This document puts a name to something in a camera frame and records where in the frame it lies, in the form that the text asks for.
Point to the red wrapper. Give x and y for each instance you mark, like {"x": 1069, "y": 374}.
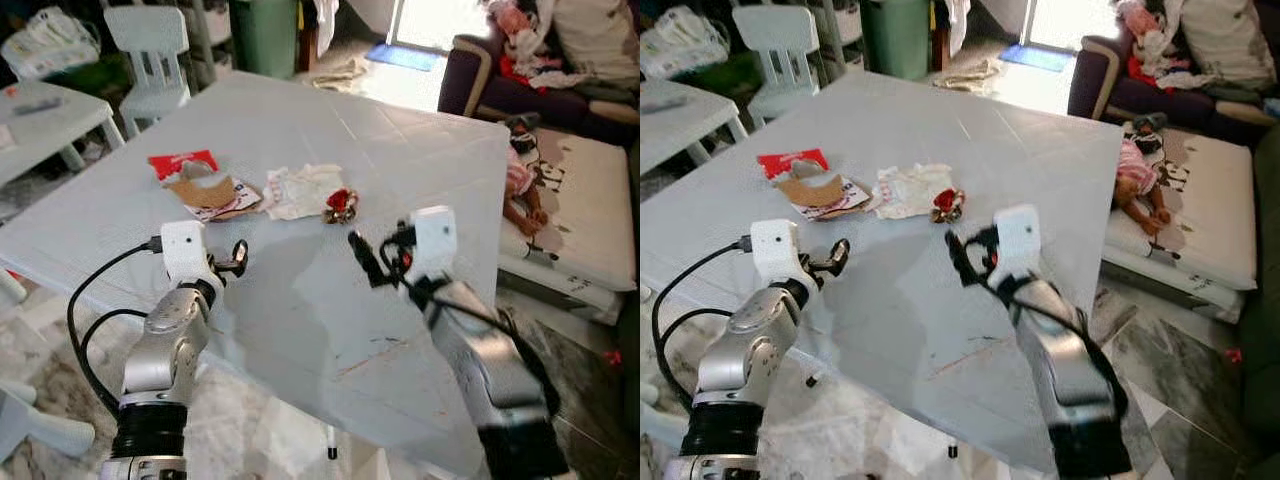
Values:
{"x": 341, "y": 205}
{"x": 948, "y": 205}

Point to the red and white printed leaflet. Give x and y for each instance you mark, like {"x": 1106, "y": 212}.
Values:
{"x": 850, "y": 200}
{"x": 240, "y": 203}

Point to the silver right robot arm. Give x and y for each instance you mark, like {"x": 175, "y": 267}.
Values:
{"x": 1065, "y": 370}
{"x": 490, "y": 370}

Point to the green rubbish bin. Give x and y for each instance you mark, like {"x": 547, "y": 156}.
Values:
{"x": 265, "y": 35}
{"x": 895, "y": 35}

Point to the white crumpled tissue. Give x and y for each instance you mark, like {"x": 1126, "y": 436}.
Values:
{"x": 300, "y": 190}
{"x": 912, "y": 190}

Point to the red paper packet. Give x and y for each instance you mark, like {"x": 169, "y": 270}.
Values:
{"x": 785, "y": 162}
{"x": 175, "y": 163}

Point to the doll in pink striped shirt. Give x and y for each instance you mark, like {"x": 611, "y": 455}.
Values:
{"x": 520, "y": 175}
{"x": 1135, "y": 170}

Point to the beige crumpled cloth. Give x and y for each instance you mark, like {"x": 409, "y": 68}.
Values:
{"x": 345, "y": 72}
{"x": 970, "y": 75}

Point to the dark purple sofa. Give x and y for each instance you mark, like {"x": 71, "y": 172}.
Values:
{"x": 470, "y": 85}
{"x": 1100, "y": 90}

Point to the blue door mat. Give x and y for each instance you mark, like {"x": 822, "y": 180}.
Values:
{"x": 405, "y": 57}
{"x": 1035, "y": 57}

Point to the white mattress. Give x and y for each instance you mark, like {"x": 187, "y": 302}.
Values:
{"x": 1205, "y": 210}
{"x": 590, "y": 210}

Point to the small light grey plastic table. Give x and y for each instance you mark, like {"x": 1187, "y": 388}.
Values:
{"x": 690, "y": 125}
{"x": 55, "y": 130}

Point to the white slatted kids chair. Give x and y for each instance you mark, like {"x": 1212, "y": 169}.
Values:
{"x": 150, "y": 50}
{"x": 780, "y": 50}

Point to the white hanging cloth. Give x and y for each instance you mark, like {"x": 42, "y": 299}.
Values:
{"x": 958, "y": 22}
{"x": 327, "y": 25}

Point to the white plastic furniture leg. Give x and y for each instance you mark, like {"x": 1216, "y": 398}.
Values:
{"x": 662, "y": 425}
{"x": 40, "y": 425}

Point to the small red object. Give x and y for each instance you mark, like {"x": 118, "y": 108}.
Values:
{"x": 1234, "y": 355}
{"x": 613, "y": 357}

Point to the grey remote control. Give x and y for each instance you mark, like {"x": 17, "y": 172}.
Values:
{"x": 668, "y": 103}
{"x": 38, "y": 105}

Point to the pink-haired doll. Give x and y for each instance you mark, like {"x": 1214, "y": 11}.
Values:
{"x": 1148, "y": 35}
{"x": 518, "y": 30}

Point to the white printed plastic bag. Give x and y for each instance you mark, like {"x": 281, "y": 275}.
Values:
{"x": 685, "y": 45}
{"x": 45, "y": 45}

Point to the beige cushion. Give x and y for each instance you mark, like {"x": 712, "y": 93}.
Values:
{"x": 600, "y": 35}
{"x": 1225, "y": 40}

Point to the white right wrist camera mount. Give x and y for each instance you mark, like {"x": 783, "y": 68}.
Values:
{"x": 1018, "y": 240}
{"x": 435, "y": 240}

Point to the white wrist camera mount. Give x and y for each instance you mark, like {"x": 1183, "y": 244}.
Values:
{"x": 1018, "y": 240}
{"x": 183, "y": 250}
{"x": 435, "y": 240}
{"x": 772, "y": 250}

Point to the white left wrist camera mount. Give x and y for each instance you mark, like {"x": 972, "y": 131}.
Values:
{"x": 772, "y": 250}
{"x": 183, "y": 250}

